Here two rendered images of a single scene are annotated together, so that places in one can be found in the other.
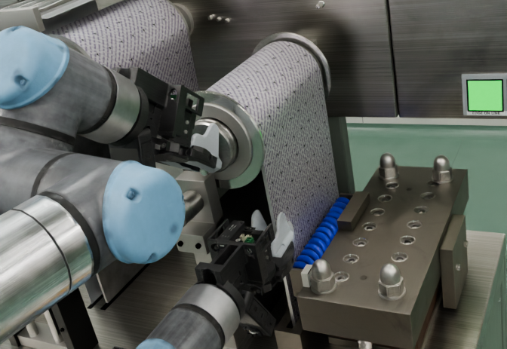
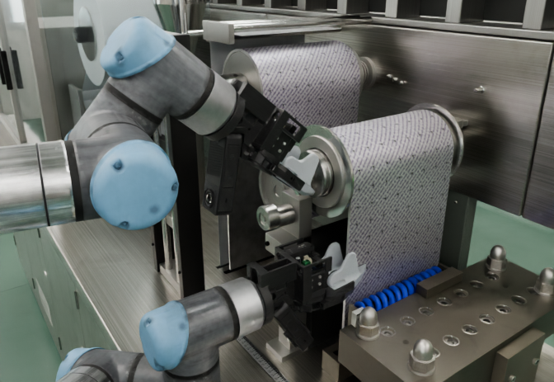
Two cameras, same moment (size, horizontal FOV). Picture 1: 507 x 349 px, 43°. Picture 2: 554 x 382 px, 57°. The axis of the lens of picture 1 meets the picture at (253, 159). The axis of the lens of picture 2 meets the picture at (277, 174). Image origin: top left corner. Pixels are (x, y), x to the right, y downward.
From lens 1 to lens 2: 23 cm
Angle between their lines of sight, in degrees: 22
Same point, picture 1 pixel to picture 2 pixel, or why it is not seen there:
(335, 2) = (494, 91)
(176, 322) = (203, 299)
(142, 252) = (112, 216)
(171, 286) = not seen: hidden behind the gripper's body
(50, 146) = (130, 115)
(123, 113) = (211, 113)
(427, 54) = not seen: outside the picture
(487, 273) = not seen: outside the picture
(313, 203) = (402, 259)
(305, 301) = (345, 337)
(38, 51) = (139, 37)
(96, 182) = (107, 146)
